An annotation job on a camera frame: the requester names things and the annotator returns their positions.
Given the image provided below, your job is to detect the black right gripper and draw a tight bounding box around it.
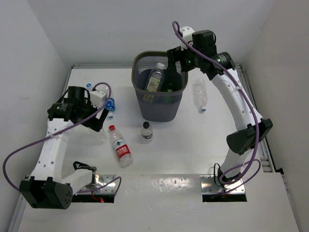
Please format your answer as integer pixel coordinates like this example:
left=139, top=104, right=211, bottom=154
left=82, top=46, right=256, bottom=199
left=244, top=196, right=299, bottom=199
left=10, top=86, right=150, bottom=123
left=167, top=42, right=202, bottom=76

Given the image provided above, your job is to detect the clear bottle blue cap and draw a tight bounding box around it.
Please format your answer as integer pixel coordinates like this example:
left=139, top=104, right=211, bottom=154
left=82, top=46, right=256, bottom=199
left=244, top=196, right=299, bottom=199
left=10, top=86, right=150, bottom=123
left=89, top=129, right=107, bottom=145
left=86, top=83, right=94, bottom=92

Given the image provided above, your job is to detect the green soda bottle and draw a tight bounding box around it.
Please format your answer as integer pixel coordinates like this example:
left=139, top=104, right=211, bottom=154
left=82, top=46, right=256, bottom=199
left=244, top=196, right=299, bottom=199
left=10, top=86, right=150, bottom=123
left=160, top=75, right=182, bottom=92

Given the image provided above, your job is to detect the pineapple juice bottle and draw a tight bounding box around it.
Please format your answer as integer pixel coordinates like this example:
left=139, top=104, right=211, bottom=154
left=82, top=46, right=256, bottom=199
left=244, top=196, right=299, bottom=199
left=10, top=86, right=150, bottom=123
left=144, top=62, right=165, bottom=92

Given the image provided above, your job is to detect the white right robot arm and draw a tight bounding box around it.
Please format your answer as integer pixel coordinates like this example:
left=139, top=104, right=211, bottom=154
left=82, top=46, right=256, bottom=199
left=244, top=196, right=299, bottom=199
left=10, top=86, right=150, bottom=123
left=167, top=27, right=273, bottom=185

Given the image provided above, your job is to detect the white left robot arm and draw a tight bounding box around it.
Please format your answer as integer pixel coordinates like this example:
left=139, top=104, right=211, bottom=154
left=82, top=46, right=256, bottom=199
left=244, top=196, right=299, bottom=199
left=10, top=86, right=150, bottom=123
left=19, top=86, right=108, bottom=209

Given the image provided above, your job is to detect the grey mesh waste bin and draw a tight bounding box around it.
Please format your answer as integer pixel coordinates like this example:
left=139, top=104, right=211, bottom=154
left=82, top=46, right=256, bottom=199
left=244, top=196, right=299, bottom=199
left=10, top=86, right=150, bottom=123
left=131, top=51, right=188, bottom=122

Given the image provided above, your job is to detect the blue label bottle left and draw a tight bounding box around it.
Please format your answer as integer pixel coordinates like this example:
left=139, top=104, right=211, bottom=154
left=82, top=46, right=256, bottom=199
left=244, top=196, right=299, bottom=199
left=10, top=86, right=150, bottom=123
left=105, top=97, right=115, bottom=119

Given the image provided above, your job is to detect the red label water bottle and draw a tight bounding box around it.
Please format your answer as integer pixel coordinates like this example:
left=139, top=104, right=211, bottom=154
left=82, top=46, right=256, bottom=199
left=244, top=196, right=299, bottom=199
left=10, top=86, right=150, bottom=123
left=109, top=125, right=133, bottom=168

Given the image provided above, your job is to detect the clear crushed bottle right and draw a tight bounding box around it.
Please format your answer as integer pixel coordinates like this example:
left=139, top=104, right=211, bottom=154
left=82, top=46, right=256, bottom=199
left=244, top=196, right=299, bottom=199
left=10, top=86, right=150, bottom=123
left=193, top=79, right=208, bottom=113

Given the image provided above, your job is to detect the small black cap bottle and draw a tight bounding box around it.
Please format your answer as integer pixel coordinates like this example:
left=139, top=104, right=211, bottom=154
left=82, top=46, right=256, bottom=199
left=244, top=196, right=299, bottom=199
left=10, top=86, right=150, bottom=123
left=141, top=121, right=153, bottom=143

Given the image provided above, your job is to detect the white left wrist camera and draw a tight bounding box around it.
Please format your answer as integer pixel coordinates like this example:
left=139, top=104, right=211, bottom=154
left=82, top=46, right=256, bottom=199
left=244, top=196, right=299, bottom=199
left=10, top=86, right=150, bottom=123
left=90, top=90, right=107, bottom=108

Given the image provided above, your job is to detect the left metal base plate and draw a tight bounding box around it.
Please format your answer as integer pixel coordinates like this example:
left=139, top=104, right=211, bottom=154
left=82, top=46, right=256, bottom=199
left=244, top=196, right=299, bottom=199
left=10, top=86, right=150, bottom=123
left=75, top=174, right=117, bottom=195

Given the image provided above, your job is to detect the metal base plate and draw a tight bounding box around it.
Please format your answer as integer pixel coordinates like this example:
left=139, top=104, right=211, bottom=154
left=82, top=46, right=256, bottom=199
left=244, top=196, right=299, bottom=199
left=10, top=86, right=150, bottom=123
left=200, top=174, right=245, bottom=195
left=75, top=174, right=117, bottom=195

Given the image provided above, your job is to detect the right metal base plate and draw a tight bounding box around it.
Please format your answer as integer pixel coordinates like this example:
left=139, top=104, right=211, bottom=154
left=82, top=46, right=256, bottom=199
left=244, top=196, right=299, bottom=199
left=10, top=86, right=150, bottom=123
left=200, top=174, right=245, bottom=195

